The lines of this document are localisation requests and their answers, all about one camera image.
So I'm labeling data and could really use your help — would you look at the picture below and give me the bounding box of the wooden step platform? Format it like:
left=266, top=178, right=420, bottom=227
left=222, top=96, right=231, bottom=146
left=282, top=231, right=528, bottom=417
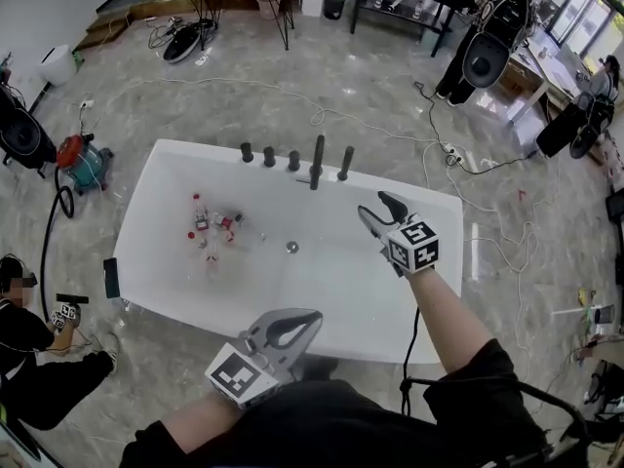
left=72, top=0, right=134, bottom=52

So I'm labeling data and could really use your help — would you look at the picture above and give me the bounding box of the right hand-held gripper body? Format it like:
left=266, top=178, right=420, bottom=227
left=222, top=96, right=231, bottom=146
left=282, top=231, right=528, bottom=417
left=374, top=215, right=440, bottom=278

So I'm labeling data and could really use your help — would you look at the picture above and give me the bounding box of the white extension cable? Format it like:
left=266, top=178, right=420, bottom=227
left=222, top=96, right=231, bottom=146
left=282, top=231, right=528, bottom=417
left=418, top=138, right=543, bottom=410

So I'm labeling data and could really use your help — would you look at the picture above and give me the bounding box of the person's right forearm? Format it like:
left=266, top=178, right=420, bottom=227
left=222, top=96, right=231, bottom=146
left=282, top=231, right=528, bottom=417
left=406, top=264, right=494, bottom=375

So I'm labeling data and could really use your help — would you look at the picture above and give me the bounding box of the person's left forearm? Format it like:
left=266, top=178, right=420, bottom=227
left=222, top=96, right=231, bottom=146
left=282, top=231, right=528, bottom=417
left=162, top=389, right=246, bottom=461

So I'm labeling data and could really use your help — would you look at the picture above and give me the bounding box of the white power strip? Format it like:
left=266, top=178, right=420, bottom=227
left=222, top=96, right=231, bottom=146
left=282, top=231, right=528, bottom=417
left=440, top=143, right=472, bottom=166

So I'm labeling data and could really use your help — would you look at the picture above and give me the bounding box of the pink wastebasket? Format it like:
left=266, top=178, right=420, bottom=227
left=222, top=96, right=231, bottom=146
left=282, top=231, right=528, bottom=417
left=255, top=0, right=284, bottom=21

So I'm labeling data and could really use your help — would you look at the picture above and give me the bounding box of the black shelf unit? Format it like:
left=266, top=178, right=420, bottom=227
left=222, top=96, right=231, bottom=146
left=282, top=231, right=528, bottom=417
left=604, top=187, right=624, bottom=244

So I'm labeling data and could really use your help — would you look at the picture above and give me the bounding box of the clear capless bottle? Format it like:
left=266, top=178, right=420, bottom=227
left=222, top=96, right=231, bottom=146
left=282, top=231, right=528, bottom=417
left=204, top=240, right=221, bottom=283

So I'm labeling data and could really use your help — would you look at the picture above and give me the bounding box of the small bottle red label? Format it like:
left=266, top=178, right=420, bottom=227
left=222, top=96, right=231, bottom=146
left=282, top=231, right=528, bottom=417
left=211, top=212, right=246, bottom=232

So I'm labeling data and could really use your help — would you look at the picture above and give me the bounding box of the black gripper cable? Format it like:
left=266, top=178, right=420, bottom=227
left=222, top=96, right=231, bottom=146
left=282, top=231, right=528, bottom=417
left=399, top=306, right=592, bottom=458

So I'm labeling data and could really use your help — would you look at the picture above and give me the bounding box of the white table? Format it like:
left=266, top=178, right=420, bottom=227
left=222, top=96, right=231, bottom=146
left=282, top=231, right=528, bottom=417
left=505, top=40, right=587, bottom=127

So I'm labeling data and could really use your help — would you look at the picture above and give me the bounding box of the white cylindrical bin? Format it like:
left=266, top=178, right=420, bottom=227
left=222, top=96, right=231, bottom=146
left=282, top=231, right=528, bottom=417
left=38, top=43, right=79, bottom=88

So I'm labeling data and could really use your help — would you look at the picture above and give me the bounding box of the person's black shirt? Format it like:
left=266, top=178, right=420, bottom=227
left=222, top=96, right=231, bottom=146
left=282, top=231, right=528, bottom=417
left=118, top=337, right=548, bottom=468

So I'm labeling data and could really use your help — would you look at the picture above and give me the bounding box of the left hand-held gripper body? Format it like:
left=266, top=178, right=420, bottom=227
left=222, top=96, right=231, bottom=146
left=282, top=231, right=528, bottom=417
left=204, top=330, right=303, bottom=411

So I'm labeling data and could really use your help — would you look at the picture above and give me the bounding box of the black floor cable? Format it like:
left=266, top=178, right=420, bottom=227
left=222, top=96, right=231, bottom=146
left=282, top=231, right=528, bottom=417
left=413, top=80, right=543, bottom=176

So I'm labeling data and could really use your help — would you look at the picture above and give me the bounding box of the white bathtub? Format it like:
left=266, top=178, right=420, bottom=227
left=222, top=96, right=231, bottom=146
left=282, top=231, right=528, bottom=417
left=112, top=137, right=465, bottom=367

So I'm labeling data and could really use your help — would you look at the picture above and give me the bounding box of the black and white shell backpack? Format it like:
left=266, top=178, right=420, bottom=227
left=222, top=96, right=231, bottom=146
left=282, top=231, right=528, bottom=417
left=161, top=23, right=203, bottom=64

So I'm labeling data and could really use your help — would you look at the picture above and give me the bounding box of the tall clear bottle red cap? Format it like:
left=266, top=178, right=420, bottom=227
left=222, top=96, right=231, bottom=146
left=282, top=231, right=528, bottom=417
left=191, top=192, right=212, bottom=234

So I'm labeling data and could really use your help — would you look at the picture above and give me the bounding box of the black flat tablet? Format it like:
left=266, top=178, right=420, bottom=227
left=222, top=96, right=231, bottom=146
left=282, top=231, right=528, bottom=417
left=102, top=256, right=122, bottom=300

